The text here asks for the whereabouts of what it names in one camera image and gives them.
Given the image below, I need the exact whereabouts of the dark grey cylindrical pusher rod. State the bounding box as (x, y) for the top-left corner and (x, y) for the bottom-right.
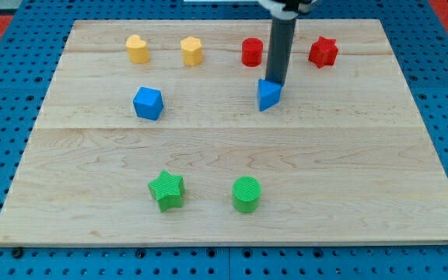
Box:
(265, 17), (296, 86)

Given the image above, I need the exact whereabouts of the white black robot wrist mount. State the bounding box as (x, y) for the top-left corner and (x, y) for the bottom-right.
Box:
(257, 0), (320, 19)

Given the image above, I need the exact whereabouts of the blue triangle block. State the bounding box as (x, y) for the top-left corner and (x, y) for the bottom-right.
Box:
(257, 79), (282, 111)

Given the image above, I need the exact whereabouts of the red cylinder block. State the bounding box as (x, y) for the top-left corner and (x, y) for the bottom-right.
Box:
(241, 37), (263, 67)

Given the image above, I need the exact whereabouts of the red star block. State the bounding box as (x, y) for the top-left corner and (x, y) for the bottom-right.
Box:
(308, 37), (338, 68)

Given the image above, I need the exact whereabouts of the yellow hexagon block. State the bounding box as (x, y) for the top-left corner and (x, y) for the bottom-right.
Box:
(180, 37), (203, 66)

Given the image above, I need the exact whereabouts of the yellow heart block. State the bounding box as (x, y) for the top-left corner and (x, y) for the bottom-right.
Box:
(125, 34), (150, 64)

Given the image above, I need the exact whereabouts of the blue cube block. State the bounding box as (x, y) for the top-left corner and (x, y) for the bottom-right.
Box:
(133, 87), (164, 121)

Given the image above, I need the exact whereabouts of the green cylinder block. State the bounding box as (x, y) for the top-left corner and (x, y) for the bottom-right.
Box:
(232, 176), (261, 213)

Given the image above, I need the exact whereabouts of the light wooden board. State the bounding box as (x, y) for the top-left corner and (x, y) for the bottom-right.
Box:
(0, 19), (448, 247)

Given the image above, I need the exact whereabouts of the green star block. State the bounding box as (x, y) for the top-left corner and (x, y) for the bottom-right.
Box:
(148, 170), (185, 212)

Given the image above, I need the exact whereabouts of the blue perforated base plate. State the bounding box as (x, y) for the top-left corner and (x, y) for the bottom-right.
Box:
(0, 0), (448, 279)

